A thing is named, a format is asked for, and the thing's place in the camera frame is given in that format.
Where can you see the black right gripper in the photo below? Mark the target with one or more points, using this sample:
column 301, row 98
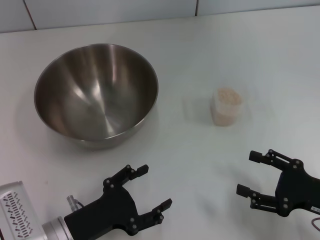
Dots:
column 297, row 190

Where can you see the stainless steel mixing bowl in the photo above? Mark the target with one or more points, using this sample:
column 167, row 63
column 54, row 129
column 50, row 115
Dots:
column 95, row 100

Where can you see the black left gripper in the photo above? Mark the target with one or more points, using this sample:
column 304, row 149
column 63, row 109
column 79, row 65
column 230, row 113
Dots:
column 107, row 210

